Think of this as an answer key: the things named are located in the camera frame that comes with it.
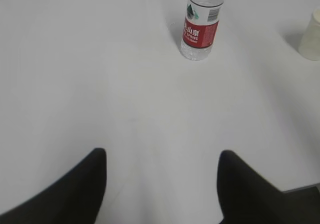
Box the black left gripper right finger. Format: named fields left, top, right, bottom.
left=216, top=150, right=320, bottom=224

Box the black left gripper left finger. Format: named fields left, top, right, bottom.
left=0, top=148, right=107, bottom=224

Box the white paper cup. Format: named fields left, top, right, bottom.
left=298, top=6, right=320, bottom=61

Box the clear water bottle red label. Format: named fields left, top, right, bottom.
left=180, top=0, right=224, bottom=61

